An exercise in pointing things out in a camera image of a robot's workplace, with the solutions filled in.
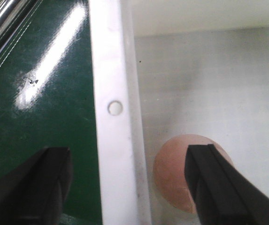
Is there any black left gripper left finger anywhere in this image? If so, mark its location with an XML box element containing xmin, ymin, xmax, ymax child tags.
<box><xmin>0</xmin><ymin>147</ymin><xmax>73</xmax><ymax>225</ymax></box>

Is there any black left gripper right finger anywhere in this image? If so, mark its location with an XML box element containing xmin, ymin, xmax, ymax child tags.
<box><xmin>184</xmin><ymin>144</ymin><xmax>269</xmax><ymax>225</ymax></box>

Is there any pink brown bun plush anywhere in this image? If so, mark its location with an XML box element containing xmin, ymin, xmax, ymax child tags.
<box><xmin>153</xmin><ymin>134</ymin><xmax>233</xmax><ymax>214</ymax></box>

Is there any white plastic Totelife crate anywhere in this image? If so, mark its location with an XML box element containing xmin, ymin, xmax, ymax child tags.
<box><xmin>89</xmin><ymin>0</ymin><xmax>269</xmax><ymax>225</ymax></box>

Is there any green conveyor belt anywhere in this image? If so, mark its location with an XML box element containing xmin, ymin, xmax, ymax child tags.
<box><xmin>0</xmin><ymin>0</ymin><xmax>102</xmax><ymax>225</ymax></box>

